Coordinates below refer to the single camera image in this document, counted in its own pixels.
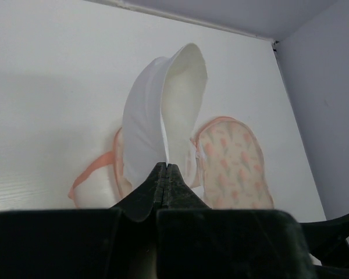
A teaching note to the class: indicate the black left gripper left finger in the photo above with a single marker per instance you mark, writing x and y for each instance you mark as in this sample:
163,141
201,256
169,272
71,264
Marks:
118,242

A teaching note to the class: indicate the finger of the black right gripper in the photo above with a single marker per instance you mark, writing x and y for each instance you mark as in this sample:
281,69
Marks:
327,241

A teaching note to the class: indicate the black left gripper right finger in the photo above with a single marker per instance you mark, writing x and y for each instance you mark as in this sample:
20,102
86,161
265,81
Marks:
195,241

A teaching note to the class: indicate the floral peach laundry bag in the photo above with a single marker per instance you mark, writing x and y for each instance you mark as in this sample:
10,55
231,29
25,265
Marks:
225,166

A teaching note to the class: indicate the white bra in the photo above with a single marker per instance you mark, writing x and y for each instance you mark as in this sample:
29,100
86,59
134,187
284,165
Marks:
160,113

